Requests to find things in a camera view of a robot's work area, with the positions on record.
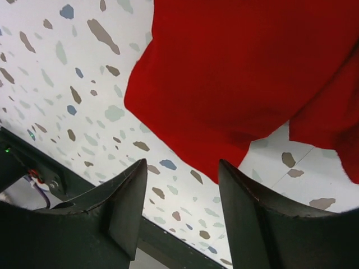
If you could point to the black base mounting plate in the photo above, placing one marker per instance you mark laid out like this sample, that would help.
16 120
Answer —
182 225

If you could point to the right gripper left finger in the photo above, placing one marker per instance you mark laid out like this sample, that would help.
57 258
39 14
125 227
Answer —
97 229

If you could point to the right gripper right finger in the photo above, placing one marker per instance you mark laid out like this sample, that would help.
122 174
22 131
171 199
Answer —
268 230

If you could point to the red t shirt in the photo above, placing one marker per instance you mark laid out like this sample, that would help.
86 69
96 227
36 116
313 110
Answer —
218 75

